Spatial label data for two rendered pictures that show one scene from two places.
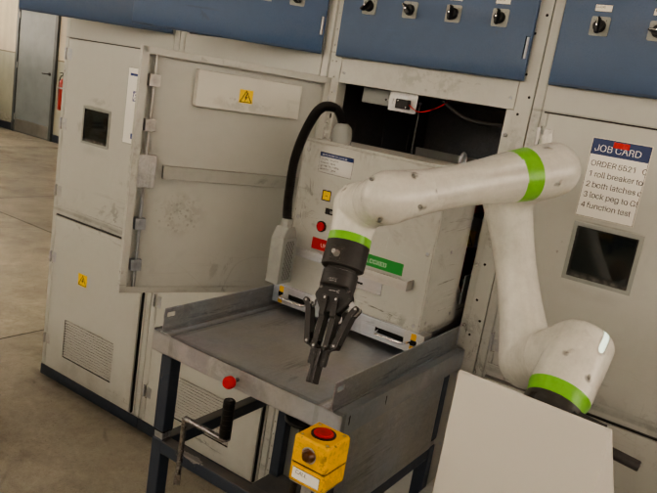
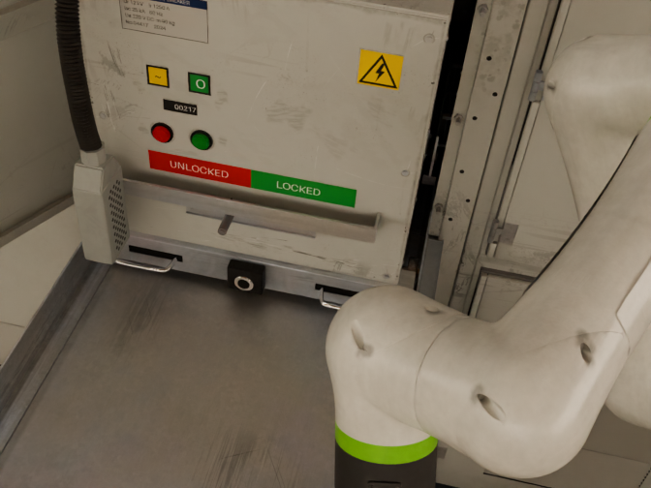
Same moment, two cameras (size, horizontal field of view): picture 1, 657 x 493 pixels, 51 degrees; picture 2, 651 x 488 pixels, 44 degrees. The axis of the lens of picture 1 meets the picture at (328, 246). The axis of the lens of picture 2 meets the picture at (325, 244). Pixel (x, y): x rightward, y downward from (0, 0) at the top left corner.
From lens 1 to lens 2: 115 cm
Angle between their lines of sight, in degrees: 37
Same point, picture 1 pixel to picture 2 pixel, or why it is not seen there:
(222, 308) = (29, 350)
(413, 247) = (372, 163)
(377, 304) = (312, 249)
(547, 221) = not seen: hidden behind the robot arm
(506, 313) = not seen: hidden behind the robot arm
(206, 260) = not seen: outside the picture
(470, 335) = (452, 219)
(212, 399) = (16, 330)
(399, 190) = (577, 431)
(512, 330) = (638, 360)
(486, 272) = (478, 130)
